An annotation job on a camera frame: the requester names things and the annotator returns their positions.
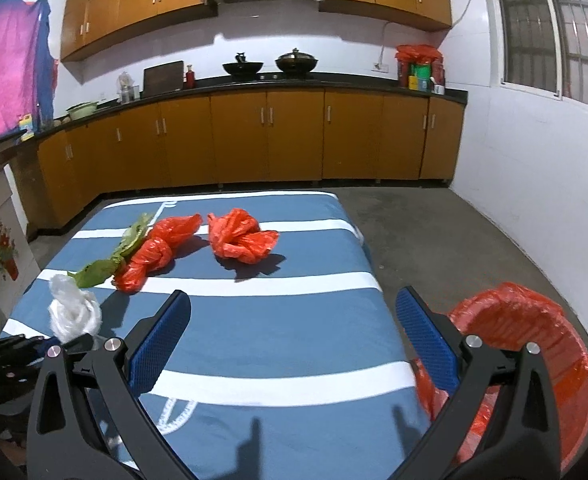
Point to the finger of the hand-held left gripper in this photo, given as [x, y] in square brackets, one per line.
[29, 344]

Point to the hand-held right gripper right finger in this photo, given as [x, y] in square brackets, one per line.
[426, 335]

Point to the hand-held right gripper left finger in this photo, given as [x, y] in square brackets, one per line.
[159, 340]

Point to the white plastic bag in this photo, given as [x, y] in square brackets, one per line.
[76, 310]

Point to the orange plastic bag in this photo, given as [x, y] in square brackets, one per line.
[239, 240]
[149, 255]

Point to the red bin with orange liner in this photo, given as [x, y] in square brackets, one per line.
[524, 310]

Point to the yellow-green plastic bag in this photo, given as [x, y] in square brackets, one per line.
[129, 240]

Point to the white cabinet with flower print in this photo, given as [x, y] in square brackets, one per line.
[4, 240]

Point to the blue white striped table cloth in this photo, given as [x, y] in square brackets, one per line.
[274, 320]

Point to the light green basin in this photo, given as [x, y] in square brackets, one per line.
[81, 111]

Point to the wooden lower kitchen cabinets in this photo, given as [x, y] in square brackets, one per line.
[294, 135]

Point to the white cup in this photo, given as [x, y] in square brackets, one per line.
[439, 89]

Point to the clear glass jar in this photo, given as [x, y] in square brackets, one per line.
[126, 91]

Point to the dark wooden cutting board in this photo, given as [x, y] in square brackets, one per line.
[163, 79]

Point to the black kitchen countertop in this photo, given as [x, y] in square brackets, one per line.
[354, 82]

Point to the red bottle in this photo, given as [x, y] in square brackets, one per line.
[190, 79]

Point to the pink and blue hanging cloth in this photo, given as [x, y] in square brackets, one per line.
[4, 70]

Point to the orange bag over containers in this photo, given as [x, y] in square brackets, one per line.
[416, 52]

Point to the black open wok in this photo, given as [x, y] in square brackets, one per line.
[243, 67]

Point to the black wok with lid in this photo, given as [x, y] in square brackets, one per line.
[296, 64]

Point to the barred window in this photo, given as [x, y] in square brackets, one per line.
[529, 25]

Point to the white wall outlet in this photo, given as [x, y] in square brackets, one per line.
[380, 66]

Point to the long wooden wall cabinet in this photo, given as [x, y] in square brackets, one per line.
[124, 5]

